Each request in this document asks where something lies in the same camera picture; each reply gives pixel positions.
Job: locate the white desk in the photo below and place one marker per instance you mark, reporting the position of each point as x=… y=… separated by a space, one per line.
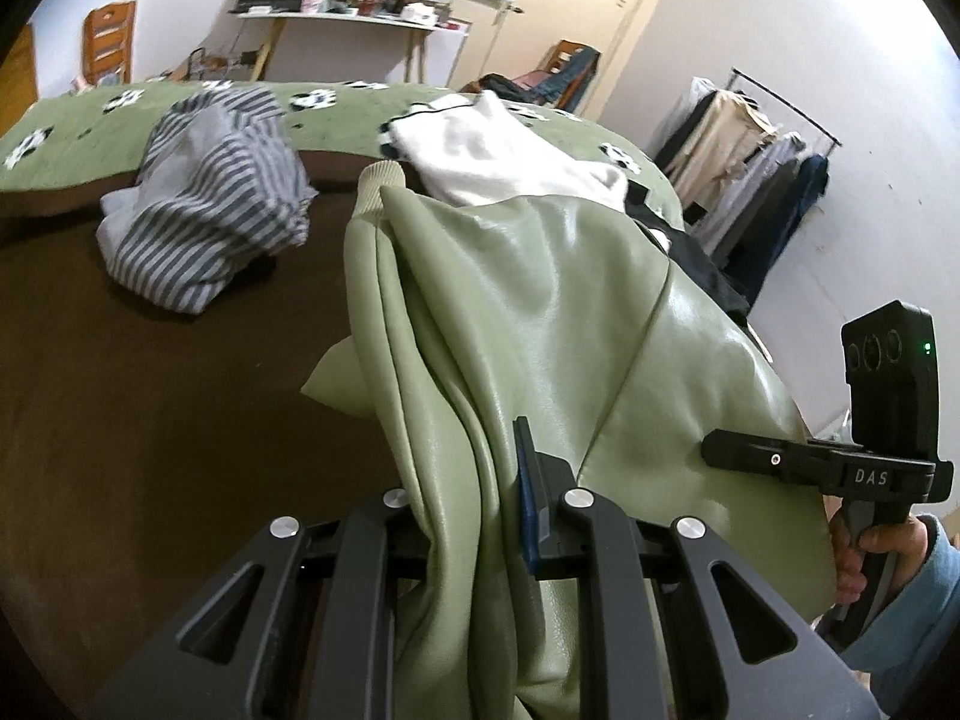
x=330 y=21

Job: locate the row of hanging clothes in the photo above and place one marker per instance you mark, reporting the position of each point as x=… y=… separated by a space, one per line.
x=750 y=172

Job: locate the orange wooden rack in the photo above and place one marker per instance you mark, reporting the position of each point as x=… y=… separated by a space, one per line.
x=109 y=45

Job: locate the beige door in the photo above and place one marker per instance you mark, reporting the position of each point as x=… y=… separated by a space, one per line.
x=570 y=0

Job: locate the chair with draped clothes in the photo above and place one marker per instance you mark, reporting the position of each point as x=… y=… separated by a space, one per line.
x=555 y=75

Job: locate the cluster of small desk items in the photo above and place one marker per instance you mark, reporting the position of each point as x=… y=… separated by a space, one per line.
x=375 y=0

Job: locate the black garment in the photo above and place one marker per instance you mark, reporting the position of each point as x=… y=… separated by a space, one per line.
x=697 y=270

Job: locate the person's right hand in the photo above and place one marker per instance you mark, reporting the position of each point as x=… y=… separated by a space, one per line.
x=889 y=547

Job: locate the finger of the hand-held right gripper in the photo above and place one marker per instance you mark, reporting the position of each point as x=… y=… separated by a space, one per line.
x=757 y=454

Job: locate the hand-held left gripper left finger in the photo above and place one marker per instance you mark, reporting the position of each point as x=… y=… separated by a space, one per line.
x=397 y=540

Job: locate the metal clothes rack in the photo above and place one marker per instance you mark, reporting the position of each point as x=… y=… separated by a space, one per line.
x=787 y=109

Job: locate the grey striped garment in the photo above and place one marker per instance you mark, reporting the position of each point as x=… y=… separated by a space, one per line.
x=217 y=210

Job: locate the white garment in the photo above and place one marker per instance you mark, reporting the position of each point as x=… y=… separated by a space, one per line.
x=487 y=157

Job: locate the green leather jacket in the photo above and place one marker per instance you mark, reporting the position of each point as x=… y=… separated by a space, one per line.
x=540 y=315

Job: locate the person's right forearm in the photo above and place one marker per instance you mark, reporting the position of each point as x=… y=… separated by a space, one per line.
x=919 y=615

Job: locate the wooden headboard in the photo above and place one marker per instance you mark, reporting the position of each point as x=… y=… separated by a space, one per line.
x=26 y=67

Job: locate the green panda print blanket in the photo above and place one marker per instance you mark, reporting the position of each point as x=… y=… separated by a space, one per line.
x=90 y=135

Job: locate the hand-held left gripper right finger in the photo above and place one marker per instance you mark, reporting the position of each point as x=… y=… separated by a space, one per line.
x=529 y=517

